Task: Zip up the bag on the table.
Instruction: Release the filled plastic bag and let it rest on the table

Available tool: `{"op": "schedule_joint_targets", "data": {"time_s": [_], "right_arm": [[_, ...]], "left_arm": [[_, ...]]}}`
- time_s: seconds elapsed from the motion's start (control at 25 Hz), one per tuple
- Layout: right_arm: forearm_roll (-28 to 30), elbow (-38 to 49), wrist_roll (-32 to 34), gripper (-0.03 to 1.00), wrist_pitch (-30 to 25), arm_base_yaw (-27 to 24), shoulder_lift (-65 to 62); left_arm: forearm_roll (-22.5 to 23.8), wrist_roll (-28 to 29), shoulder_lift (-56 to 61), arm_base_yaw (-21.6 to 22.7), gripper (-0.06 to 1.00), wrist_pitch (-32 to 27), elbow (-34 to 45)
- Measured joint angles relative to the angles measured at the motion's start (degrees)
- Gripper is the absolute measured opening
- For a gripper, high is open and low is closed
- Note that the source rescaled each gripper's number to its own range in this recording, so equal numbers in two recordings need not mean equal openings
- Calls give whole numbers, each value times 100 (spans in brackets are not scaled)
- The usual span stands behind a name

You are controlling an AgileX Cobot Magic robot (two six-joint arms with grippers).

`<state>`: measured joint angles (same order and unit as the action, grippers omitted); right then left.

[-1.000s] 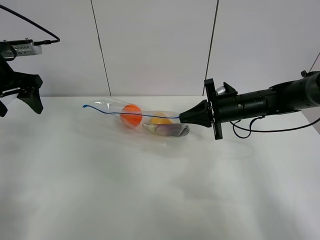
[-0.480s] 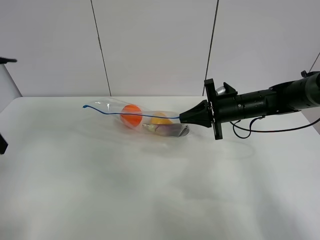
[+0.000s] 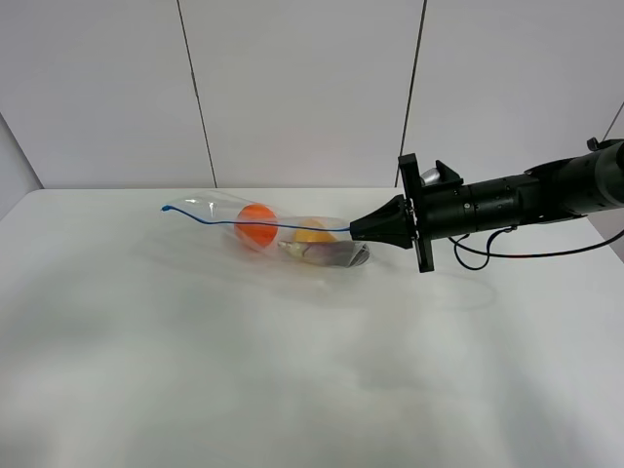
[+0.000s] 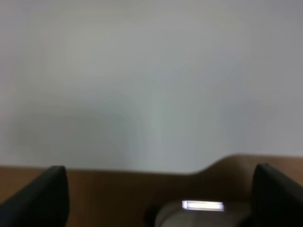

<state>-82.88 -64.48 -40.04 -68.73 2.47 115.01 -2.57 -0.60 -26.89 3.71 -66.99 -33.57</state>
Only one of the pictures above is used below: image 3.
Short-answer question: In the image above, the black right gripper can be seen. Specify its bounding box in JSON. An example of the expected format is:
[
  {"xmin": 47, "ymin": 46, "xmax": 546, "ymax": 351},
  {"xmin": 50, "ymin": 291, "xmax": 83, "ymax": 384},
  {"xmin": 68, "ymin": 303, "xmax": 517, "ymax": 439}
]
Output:
[{"xmin": 350, "ymin": 154, "xmax": 468, "ymax": 273}]

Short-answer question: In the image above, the clear zip bag blue seal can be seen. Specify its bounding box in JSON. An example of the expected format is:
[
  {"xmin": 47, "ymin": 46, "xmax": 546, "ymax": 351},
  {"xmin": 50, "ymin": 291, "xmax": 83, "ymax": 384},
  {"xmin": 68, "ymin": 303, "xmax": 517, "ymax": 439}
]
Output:
[{"xmin": 161, "ymin": 190, "xmax": 371, "ymax": 268}]

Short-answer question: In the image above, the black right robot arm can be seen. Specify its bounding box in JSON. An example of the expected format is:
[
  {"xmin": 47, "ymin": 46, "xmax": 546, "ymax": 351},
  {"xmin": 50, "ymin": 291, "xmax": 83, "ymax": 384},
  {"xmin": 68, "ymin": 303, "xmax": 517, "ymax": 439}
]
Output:
[{"xmin": 349, "ymin": 138, "xmax": 623, "ymax": 272}]

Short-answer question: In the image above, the purple eggplant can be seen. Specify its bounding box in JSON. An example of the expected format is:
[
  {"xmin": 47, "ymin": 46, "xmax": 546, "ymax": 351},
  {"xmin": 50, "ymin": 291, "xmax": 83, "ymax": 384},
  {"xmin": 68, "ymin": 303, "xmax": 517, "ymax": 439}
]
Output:
[{"xmin": 278, "ymin": 241, "xmax": 371, "ymax": 268}]

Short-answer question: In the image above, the yellow pear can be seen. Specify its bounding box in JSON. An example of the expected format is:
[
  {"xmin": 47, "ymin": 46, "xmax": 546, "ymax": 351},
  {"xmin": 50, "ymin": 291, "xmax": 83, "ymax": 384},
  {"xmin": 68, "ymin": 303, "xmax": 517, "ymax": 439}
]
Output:
[{"xmin": 292, "ymin": 218, "xmax": 337, "ymax": 243}]

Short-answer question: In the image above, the orange fruit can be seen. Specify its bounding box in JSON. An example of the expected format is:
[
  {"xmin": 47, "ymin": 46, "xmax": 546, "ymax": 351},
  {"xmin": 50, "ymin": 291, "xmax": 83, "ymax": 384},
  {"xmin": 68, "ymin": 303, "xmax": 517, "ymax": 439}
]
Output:
[{"xmin": 234, "ymin": 204, "xmax": 278, "ymax": 250}]

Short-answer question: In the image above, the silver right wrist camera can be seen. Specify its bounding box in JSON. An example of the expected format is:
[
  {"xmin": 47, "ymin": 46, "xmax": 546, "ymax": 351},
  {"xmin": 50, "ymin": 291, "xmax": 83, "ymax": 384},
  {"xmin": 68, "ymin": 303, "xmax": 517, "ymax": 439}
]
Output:
[{"xmin": 420, "ymin": 168, "xmax": 441, "ymax": 186}]

